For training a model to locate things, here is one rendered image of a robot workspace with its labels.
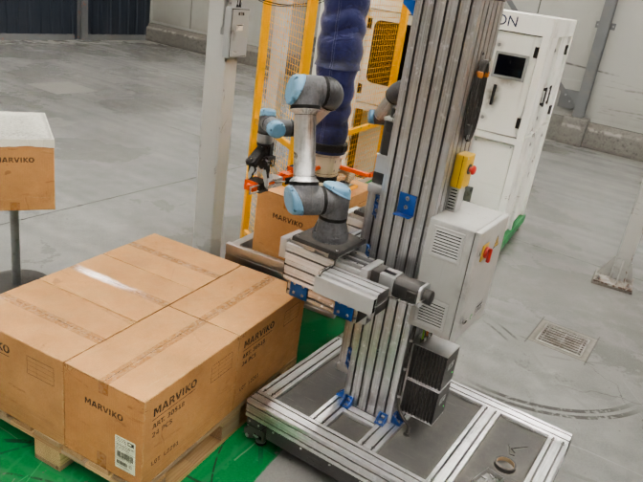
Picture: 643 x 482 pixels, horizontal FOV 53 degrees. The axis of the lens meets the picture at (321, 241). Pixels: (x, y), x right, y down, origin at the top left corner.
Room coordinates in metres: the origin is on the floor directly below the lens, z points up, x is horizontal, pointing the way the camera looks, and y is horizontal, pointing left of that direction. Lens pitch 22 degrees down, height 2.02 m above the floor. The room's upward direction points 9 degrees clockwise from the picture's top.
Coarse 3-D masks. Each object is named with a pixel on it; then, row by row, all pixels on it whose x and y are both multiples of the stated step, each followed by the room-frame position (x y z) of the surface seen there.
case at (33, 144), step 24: (0, 120) 3.52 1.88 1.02; (24, 120) 3.60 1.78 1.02; (0, 144) 3.20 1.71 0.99; (24, 144) 3.25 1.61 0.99; (48, 144) 3.31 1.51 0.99; (0, 168) 3.20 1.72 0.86; (24, 168) 3.25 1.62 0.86; (48, 168) 3.31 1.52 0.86; (0, 192) 3.20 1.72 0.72; (24, 192) 3.25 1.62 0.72; (48, 192) 3.31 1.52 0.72
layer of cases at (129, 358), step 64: (128, 256) 3.03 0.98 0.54; (192, 256) 3.15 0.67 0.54; (0, 320) 2.27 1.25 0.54; (64, 320) 2.34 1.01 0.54; (128, 320) 2.41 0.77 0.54; (192, 320) 2.49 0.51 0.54; (256, 320) 2.58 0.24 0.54; (0, 384) 2.20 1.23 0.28; (64, 384) 2.06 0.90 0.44; (128, 384) 1.97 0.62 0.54; (192, 384) 2.14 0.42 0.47; (256, 384) 2.61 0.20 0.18; (128, 448) 1.91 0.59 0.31
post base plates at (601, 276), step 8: (272, 168) 6.46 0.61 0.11; (608, 264) 5.09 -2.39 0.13; (600, 272) 5.10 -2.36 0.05; (608, 272) 5.08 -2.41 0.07; (592, 280) 4.97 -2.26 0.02; (600, 280) 4.95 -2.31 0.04; (608, 280) 4.97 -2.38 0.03; (616, 280) 4.93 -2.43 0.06; (632, 280) 5.06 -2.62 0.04; (616, 288) 4.88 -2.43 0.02; (624, 288) 4.86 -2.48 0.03
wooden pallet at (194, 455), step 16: (288, 368) 2.90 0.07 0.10; (0, 416) 2.20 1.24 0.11; (240, 416) 2.56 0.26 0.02; (32, 432) 2.13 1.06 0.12; (208, 432) 2.26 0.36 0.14; (224, 432) 2.38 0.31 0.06; (48, 448) 2.09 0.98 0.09; (64, 448) 2.05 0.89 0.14; (192, 448) 2.17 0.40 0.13; (208, 448) 2.31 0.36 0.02; (48, 464) 2.09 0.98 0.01; (64, 464) 2.08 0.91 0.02; (80, 464) 2.01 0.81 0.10; (96, 464) 1.98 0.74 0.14; (176, 464) 2.18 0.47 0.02; (192, 464) 2.19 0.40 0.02; (112, 480) 1.94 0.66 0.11; (160, 480) 1.98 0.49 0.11; (176, 480) 2.09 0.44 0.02
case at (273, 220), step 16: (272, 192) 3.21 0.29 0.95; (352, 192) 3.41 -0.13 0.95; (256, 208) 3.25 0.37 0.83; (272, 208) 3.21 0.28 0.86; (256, 224) 3.25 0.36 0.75; (272, 224) 3.20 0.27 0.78; (288, 224) 3.15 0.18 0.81; (304, 224) 3.11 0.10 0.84; (256, 240) 3.24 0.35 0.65; (272, 240) 3.19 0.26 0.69
